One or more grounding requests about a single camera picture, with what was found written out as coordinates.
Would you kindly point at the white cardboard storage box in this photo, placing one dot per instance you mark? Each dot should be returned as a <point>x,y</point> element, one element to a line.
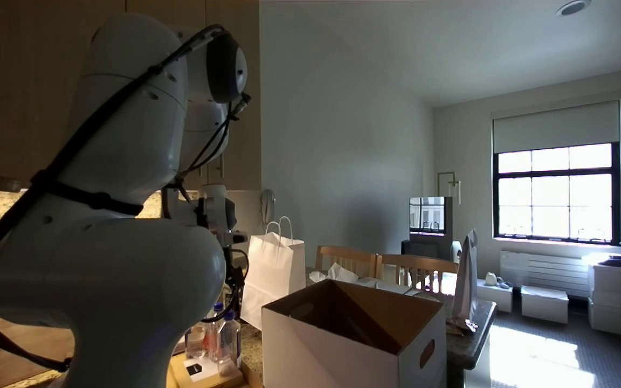
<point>323,359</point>

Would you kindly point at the dark dining table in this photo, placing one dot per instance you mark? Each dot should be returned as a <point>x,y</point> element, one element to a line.
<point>473,338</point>

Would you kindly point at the wooden upper cabinet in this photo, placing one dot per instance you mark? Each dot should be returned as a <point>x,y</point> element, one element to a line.
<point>10,71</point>

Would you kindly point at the arched floor lamp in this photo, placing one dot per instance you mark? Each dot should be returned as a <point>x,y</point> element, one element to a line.
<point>453,187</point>

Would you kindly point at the pale roller blind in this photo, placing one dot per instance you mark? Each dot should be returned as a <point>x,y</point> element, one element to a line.
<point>556,125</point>

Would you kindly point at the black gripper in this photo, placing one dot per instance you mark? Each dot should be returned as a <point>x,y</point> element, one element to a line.
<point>235,271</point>

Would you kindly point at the wooden dining chair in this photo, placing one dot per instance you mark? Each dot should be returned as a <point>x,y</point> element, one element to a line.
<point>346,259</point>
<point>418,269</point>

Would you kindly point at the white radiator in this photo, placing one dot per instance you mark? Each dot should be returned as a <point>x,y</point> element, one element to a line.
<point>549,269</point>

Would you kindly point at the white wall phone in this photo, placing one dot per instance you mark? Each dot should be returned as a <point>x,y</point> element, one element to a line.
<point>267,203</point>

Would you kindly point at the dark television stand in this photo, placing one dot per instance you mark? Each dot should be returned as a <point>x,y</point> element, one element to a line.
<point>425,248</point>

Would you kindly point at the flat screen television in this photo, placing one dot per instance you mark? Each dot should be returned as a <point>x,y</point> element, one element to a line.
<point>430,216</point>

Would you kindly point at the crumpled white plastic bag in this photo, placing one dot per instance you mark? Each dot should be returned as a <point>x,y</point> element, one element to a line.
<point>335,271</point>

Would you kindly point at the shallow brown cardboard tray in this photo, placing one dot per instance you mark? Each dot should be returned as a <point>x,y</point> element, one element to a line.
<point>174,377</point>

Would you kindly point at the white dresser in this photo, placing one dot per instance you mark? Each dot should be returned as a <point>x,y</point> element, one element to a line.
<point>613,297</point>

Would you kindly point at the round ceiling light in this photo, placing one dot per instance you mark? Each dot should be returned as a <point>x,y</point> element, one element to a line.
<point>572,6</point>

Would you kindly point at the white paper shopping bag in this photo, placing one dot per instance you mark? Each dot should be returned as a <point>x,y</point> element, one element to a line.
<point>269,271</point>

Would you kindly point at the white cube ottoman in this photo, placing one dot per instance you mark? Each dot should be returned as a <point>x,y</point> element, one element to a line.
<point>497,295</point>
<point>544,304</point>

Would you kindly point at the black framed window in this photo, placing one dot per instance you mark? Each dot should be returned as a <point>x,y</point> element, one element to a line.
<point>556,194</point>

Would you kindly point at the small cardboard box white label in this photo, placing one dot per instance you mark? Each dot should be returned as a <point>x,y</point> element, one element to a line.
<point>206,369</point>

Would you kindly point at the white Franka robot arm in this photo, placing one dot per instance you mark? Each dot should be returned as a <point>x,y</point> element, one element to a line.
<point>108,287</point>

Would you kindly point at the white printed standing bag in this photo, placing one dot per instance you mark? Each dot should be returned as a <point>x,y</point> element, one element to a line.
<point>466,280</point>

